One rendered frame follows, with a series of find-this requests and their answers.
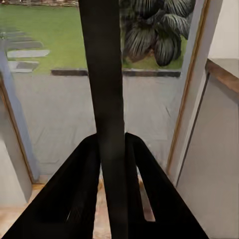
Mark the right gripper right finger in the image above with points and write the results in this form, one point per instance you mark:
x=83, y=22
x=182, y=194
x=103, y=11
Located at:
x=173, y=218

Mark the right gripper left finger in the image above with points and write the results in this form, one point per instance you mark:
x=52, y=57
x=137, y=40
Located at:
x=65, y=207

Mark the poster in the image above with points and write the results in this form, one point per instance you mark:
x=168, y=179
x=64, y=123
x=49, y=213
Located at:
x=100, y=21

